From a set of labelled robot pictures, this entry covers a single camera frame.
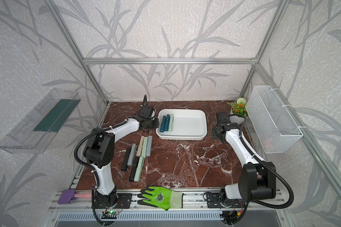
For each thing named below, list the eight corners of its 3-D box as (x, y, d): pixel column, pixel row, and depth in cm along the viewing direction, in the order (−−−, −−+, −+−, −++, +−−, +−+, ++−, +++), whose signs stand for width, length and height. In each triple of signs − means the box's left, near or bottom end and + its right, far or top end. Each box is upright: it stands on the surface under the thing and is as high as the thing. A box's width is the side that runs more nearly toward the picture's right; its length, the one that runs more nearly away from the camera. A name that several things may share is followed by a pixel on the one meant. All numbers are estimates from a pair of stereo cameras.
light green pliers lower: (133, 181, 81) (132, 180, 79) (140, 157, 91) (139, 156, 89) (138, 182, 81) (137, 180, 79) (144, 158, 91) (143, 156, 88)
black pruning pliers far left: (122, 170, 85) (121, 169, 83) (127, 150, 94) (126, 148, 92) (126, 170, 85) (125, 169, 83) (131, 150, 94) (130, 148, 92)
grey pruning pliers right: (146, 156, 92) (145, 154, 89) (148, 138, 101) (147, 135, 98) (150, 156, 92) (150, 154, 89) (152, 137, 101) (151, 135, 98)
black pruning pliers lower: (130, 181, 82) (128, 179, 79) (136, 158, 91) (135, 156, 88) (134, 181, 82) (132, 180, 79) (139, 158, 91) (138, 156, 88)
